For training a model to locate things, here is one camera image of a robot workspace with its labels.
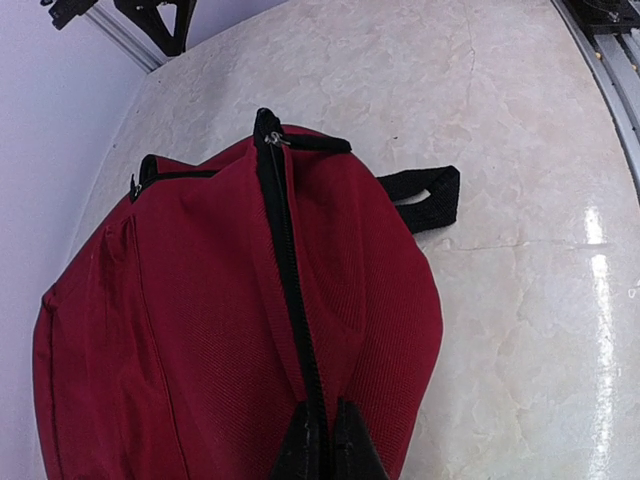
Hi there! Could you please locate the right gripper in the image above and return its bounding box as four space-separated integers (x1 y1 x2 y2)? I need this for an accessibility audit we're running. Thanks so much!
114 0 197 56

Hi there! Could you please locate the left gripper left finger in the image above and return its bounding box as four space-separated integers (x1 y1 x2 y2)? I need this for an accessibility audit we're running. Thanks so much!
269 401 331 480

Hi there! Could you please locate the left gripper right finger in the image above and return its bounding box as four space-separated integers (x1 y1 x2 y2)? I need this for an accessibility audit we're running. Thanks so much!
333 399 389 480

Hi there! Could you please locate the red backpack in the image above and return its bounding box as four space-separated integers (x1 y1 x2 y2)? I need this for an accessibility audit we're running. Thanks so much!
33 108 460 479

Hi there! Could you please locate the right aluminium frame post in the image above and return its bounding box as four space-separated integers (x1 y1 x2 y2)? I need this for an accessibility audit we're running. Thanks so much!
83 1 168 74

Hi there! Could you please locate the front aluminium rail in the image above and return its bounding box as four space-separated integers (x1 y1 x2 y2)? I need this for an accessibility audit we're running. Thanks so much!
553 1 639 182

